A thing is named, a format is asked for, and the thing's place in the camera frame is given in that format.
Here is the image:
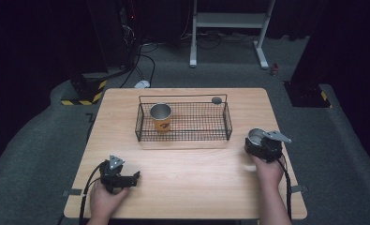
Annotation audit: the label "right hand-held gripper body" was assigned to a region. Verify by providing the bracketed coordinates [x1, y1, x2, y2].
[249, 129, 293, 164]

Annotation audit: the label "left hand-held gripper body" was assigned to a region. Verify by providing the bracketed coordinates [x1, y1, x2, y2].
[99, 154, 131, 193]

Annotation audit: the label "black wire basket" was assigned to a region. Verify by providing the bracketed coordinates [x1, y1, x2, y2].
[134, 94, 233, 143]

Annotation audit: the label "person's left hand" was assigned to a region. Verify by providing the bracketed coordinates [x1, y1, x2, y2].
[89, 180, 130, 221]

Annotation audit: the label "person's right hand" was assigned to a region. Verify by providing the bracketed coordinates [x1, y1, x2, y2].
[250, 154, 286, 189]

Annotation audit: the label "grey tape strip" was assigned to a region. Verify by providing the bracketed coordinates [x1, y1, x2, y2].
[289, 184, 309, 193]
[62, 188, 83, 198]

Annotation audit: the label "black yellow striped stand base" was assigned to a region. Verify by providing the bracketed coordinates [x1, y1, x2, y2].
[60, 72, 109, 107]
[283, 80, 333, 109]

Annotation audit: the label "white power strip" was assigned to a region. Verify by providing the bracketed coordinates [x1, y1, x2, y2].
[133, 80, 152, 90]

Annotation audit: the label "white metal stand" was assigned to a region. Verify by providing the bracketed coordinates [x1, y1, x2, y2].
[189, 0, 276, 70]

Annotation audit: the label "black equipment rack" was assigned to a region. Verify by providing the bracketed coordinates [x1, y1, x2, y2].
[85, 0, 144, 73]

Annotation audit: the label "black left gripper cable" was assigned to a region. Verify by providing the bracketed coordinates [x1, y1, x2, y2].
[78, 161, 108, 225]

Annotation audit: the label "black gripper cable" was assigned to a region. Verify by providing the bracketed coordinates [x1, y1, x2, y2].
[276, 157, 293, 220]
[78, 161, 108, 225]

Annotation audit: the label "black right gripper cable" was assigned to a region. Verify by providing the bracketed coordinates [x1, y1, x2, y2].
[276, 157, 293, 220]

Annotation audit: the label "black floor cables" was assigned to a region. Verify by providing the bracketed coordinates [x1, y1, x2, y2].
[119, 41, 159, 89]

